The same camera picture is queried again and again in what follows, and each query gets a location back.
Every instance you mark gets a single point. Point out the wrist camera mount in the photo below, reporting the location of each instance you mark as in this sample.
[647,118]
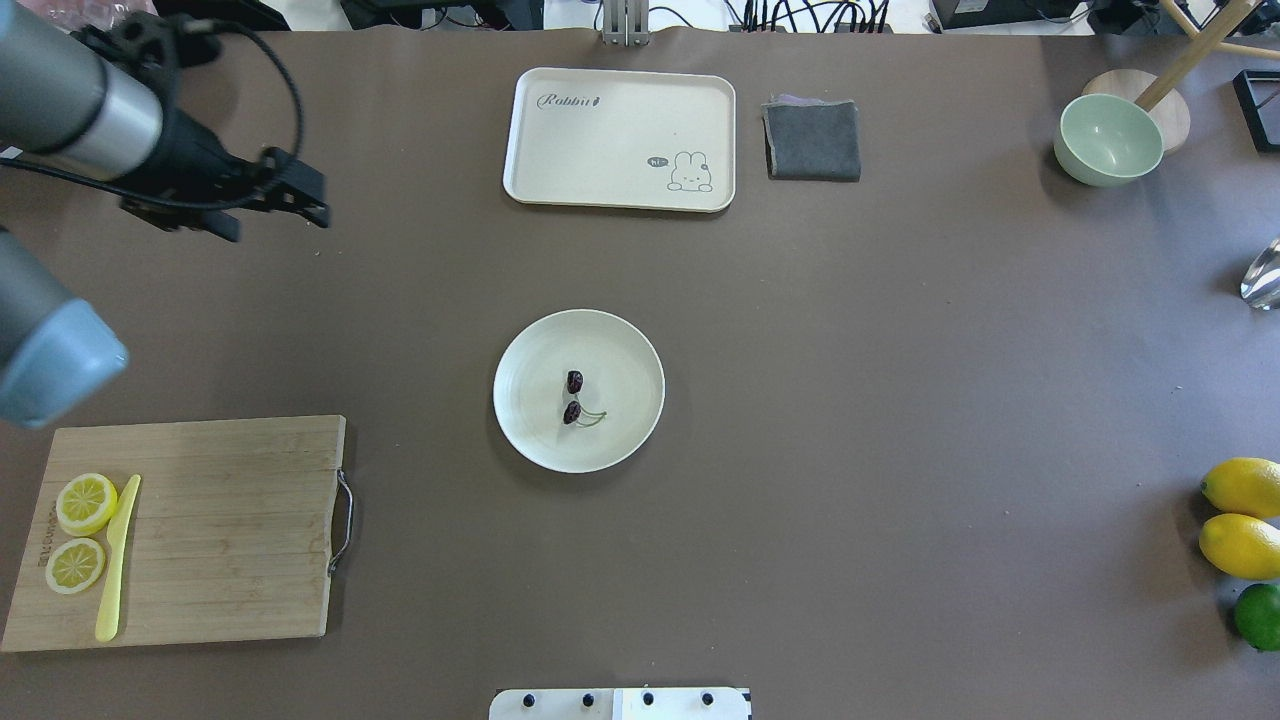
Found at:
[152,49]

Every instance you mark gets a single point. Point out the grey folded cloth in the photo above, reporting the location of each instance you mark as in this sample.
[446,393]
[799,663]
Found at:
[808,139]

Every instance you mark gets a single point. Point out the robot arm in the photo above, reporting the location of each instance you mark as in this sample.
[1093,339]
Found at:
[99,110]

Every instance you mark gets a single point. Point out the wooden cup tree stand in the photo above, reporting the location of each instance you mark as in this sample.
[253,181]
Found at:
[1158,95]

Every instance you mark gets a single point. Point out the lemon slice upper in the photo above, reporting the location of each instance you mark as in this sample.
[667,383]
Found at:
[86,504]

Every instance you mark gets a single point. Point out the wooden cutting board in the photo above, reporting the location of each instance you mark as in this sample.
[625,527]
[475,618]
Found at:
[230,539]

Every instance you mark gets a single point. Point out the white mounting base plate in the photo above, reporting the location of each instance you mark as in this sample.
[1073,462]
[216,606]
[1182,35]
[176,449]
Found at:
[694,702]

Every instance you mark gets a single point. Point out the green bowl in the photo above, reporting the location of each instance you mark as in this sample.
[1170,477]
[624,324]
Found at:
[1103,140]

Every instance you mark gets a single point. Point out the yellow lemon near lime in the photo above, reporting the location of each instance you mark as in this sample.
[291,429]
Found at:
[1241,546]

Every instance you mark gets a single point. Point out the lemon slice lower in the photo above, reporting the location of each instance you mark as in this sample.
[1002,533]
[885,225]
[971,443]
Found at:
[75,565]

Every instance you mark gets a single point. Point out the yellow plastic knife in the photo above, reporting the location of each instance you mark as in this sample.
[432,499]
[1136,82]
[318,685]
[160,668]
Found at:
[110,605]

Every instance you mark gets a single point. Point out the aluminium frame post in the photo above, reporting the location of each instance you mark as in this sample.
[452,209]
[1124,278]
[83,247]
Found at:
[625,23]

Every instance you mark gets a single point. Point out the lemon slice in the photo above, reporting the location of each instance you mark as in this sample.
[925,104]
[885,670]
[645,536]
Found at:
[86,504]
[75,565]

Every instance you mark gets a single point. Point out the green lime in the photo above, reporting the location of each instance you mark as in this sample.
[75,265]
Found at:
[1256,617]

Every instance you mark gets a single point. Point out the metal scoop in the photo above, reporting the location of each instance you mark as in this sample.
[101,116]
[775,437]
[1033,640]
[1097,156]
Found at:
[1259,287]

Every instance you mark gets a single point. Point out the yellow lemon outer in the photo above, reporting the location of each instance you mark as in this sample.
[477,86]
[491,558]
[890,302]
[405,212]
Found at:
[1244,485]

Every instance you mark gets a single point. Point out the cream rabbit tray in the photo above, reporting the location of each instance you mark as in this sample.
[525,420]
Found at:
[622,139]

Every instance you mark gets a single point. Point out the white round plate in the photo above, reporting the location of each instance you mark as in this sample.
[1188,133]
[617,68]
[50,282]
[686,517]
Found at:
[623,374]

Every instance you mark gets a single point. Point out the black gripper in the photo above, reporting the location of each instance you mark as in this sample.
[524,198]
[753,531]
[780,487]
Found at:
[196,155]

